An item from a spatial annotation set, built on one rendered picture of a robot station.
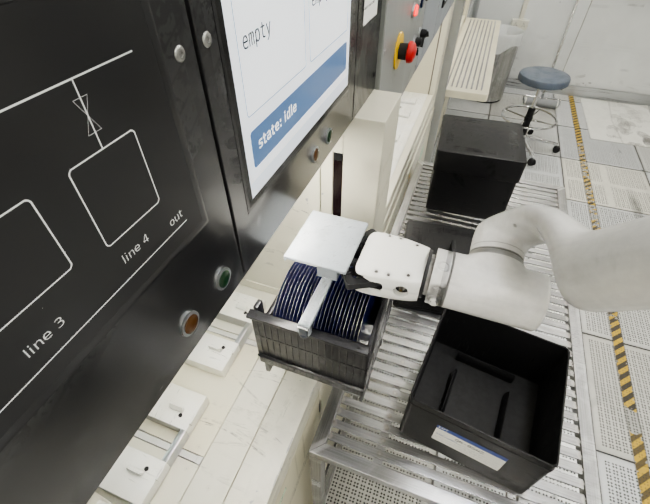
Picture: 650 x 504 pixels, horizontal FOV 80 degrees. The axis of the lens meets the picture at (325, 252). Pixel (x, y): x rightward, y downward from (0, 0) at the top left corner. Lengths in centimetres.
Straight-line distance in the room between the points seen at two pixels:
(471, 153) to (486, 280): 88
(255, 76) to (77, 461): 29
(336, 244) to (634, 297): 37
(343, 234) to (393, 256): 9
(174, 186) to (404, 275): 38
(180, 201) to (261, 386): 69
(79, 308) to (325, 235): 44
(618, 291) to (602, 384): 182
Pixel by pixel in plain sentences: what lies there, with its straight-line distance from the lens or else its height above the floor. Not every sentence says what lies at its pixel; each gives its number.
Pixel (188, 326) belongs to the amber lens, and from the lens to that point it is 32.
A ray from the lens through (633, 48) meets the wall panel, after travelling 501.
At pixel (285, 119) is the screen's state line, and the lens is 40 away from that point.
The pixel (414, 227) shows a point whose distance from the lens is 129.
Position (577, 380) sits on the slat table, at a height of 76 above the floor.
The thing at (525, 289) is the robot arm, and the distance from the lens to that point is 58.
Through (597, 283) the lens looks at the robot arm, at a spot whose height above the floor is 139.
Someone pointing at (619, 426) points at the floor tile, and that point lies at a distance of 220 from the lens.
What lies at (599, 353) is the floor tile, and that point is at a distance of 237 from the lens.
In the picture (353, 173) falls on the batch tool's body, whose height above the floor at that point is 130.
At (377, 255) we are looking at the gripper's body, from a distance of 59.
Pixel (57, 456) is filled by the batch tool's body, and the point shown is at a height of 146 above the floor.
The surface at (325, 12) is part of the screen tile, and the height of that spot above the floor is 158.
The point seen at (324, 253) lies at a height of 127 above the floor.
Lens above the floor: 168
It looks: 44 degrees down
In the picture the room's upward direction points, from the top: straight up
